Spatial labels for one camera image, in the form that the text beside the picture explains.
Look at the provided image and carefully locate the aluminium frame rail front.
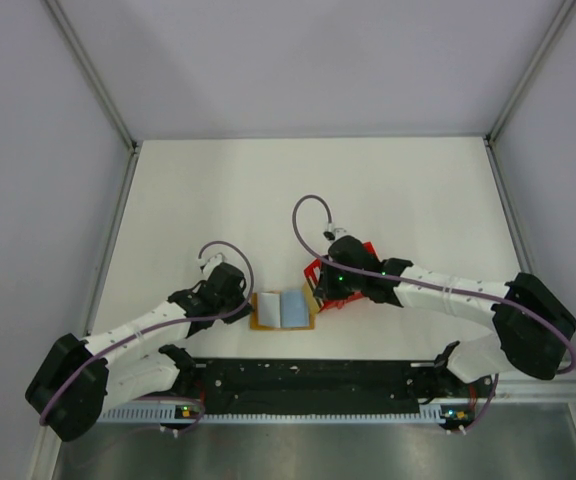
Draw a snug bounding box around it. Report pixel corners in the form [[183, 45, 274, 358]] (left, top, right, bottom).
[[495, 370, 576, 403]]

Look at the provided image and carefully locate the grey slotted cable duct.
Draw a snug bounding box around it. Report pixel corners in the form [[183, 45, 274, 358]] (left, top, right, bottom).
[[97, 403, 470, 426]]

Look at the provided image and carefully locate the yellow leather card holder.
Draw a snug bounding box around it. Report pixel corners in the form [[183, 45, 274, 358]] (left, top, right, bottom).
[[249, 289, 316, 332]]

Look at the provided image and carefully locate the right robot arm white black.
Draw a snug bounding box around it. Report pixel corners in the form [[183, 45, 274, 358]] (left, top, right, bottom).
[[314, 235, 576, 396]]

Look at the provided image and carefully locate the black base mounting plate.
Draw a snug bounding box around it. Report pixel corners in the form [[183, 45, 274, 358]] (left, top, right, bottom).
[[168, 358, 492, 415]]

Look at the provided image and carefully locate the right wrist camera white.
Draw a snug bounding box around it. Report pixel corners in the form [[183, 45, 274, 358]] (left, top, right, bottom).
[[323, 222, 348, 243]]

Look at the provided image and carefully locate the red plastic card bin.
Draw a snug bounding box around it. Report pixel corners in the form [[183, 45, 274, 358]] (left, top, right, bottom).
[[304, 258, 369, 312]]

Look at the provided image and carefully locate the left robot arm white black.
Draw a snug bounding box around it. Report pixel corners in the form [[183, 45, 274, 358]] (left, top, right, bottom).
[[25, 262, 255, 442]]

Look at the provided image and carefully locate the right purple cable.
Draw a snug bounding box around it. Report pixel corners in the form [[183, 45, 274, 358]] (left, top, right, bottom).
[[292, 194, 576, 434]]

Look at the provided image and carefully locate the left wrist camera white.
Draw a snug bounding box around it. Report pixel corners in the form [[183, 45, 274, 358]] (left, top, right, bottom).
[[197, 253, 225, 272]]

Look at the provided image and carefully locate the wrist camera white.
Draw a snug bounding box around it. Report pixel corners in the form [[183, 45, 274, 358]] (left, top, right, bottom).
[[197, 253, 225, 272], [323, 222, 348, 243]]

